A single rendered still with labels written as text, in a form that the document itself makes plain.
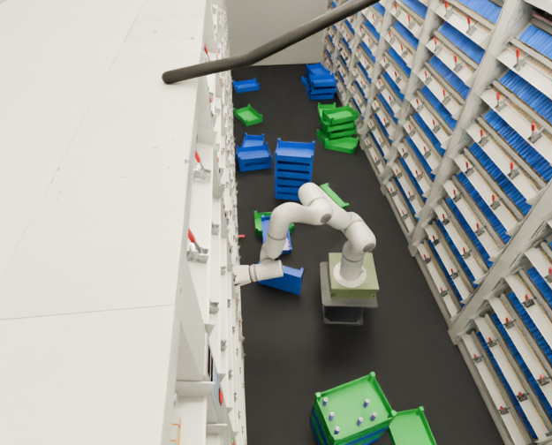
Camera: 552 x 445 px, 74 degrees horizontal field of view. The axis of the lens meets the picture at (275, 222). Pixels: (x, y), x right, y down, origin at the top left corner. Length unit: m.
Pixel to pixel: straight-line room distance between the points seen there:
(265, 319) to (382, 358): 0.75
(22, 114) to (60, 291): 0.45
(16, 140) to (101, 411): 0.51
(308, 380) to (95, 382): 1.94
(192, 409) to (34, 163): 0.45
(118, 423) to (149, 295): 0.13
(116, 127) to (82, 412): 0.48
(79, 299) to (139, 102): 0.45
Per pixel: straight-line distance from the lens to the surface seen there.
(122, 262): 0.47
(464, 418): 2.43
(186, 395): 0.64
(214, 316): 0.93
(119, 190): 0.57
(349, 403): 1.92
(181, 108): 0.75
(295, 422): 2.20
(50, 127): 0.77
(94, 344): 0.42
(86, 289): 0.46
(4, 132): 0.80
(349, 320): 2.44
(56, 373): 0.42
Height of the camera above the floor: 2.12
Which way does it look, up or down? 45 degrees down
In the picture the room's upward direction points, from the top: straight up
